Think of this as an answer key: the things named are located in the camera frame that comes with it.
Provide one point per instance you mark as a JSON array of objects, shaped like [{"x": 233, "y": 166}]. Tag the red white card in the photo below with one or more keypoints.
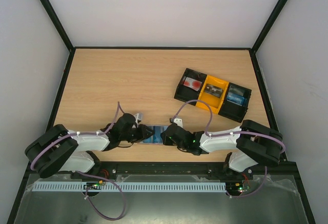
[{"x": 192, "y": 83}]

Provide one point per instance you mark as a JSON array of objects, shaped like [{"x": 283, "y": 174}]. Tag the black bin left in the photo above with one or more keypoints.
[{"x": 185, "y": 94}]

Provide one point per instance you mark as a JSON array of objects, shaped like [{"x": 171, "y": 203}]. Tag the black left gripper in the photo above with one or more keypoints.
[{"x": 143, "y": 133}]

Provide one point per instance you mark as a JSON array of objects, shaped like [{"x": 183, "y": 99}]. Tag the yellow bin middle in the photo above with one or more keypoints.
[{"x": 212, "y": 101}]

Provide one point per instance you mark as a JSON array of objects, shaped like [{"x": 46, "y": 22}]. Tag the black frame post left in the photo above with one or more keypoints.
[{"x": 57, "y": 24}]

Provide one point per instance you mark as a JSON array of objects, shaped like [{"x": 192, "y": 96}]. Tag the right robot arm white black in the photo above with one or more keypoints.
[{"x": 249, "y": 144}]

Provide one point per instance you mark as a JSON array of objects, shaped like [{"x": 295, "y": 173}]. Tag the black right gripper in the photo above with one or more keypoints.
[{"x": 169, "y": 135}]

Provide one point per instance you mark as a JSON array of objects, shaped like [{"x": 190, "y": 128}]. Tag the black aluminium front rail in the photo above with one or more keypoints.
[{"x": 209, "y": 170}]

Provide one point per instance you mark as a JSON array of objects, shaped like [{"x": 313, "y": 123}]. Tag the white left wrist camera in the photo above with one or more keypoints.
[{"x": 138, "y": 118}]

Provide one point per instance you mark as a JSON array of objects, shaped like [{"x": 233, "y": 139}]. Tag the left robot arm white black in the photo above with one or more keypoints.
[{"x": 60, "y": 149}]

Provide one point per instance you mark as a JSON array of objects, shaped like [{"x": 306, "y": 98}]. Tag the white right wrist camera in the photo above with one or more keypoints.
[{"x": 177, "y": 121}]

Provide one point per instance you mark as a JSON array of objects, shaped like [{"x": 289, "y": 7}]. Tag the black bin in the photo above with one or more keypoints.
[
  {"x": 185, "y": 94},
  {"x": 232, "y": 111}
]

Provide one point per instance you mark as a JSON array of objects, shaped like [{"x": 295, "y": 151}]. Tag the black frame post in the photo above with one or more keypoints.
[
  {"x": 268, "y": 24},
  {"x": 57, "y": 24}
]

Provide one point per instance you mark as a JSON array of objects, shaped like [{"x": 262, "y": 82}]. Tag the light blue slotted cable duct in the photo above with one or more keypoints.
[{"x": 65, "y": 186}]

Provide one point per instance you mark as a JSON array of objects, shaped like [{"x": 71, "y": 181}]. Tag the black bin right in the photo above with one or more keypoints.
[{"x": 232, "y": 111}]

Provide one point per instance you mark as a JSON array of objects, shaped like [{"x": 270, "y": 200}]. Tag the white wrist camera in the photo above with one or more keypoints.
[
  {"x": 138, "y": 118},
  {"x": 177, "y": 121}
]

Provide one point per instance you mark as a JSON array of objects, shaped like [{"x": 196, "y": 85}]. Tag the black frame post right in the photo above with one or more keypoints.
[{"x": 268, "y": 24}]

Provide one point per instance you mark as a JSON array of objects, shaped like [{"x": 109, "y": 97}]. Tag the dark card in yellow bin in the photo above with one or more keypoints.
[{"x": 213, "y": 90}]

